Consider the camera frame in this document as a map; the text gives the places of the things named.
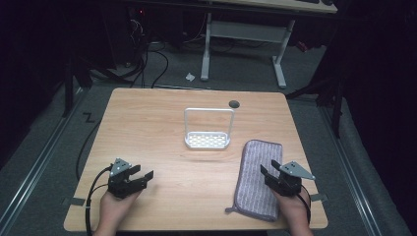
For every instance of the black metal stand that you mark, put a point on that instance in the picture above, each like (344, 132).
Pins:
(68, 88)
(336, 108)

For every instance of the metal floor rail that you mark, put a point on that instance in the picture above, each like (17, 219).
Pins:
(350, 164)
(36, 160)

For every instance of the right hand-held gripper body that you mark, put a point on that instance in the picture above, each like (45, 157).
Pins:
(289, 185)

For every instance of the person's left hand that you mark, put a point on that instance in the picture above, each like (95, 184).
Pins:
(113, 209)

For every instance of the grey striped cleaning cloth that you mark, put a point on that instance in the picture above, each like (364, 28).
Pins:
(259, 157)

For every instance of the person's right hand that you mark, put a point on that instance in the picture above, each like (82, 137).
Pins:
(296, 208)

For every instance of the white-framed desk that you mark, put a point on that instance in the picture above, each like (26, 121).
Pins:
(246, 31)

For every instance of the grey tape piece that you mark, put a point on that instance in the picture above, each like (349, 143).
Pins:
(318, 197)
(76, 201)

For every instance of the black zigzag tape mark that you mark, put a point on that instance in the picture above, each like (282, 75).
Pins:
(88, 117)

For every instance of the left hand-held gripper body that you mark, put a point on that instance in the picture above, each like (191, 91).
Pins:
(118, 185)

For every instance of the dark computer tower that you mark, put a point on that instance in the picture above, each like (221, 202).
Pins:
(126, 36)

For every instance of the crumpled white paper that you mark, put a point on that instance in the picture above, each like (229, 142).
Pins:
(190, 77)

